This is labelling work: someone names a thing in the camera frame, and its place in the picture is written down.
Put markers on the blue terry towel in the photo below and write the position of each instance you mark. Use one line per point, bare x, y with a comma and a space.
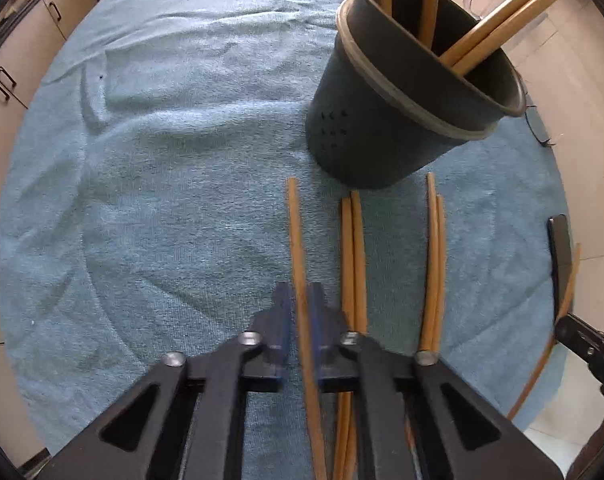
260, 66

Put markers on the black utensil holder cup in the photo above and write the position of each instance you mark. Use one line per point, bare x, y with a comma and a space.
386, 105

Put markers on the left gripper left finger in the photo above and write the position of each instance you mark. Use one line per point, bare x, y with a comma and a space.
268, 340

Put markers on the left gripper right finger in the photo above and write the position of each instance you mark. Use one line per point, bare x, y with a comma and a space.
334, 369

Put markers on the black eyeglasses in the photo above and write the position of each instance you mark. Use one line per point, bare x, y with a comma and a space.
536, 125

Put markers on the black smartphone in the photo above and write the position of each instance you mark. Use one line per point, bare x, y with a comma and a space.
561, 252

